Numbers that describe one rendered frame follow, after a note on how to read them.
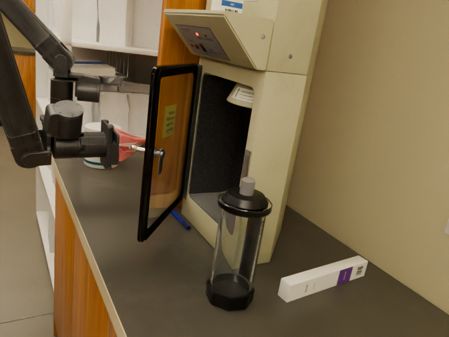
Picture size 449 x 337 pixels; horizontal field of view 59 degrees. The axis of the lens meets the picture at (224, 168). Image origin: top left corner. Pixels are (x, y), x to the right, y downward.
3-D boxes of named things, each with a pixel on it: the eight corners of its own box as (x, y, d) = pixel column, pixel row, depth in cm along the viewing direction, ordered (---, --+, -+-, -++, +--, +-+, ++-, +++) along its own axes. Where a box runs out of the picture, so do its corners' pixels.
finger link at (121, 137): (152, 134, 91) (110, 134, 87) (150, 164, 94) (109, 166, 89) (142, 127, 97) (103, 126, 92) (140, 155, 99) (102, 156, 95)
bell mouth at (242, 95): (269, 99, 113) (272, 80, 111) (310, 114, 99) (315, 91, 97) (214, 96, 104) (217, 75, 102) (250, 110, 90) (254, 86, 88)
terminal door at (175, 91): (182, 199, 119) (198, 63, 107) (139, 245, 91) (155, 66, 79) (179, 198, 120) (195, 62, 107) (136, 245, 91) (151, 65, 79)
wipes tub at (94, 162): (113, 158, 163) (115, 122, 158) (122, 168, 152) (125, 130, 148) (80, 158, 156) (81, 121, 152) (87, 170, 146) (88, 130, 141)
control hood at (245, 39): (199, 55, 108) (204, 16, 105) (266, 71, 82) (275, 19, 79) (159, 49, 103) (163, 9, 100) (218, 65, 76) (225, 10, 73)
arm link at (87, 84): (57, 51, 108) (53, 53, 100) (101, 56, 111) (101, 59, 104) (57, 95, 112) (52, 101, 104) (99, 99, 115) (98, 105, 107)
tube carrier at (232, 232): (243, 275, 92) (258, 189, 86) (262, 305, 83) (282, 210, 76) (198, 279, 88) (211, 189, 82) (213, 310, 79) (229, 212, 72)
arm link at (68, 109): (15, 140, 85) (21, 167, 80) (14, 95, 78) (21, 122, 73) (73, 136, 92) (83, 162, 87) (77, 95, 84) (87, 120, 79)
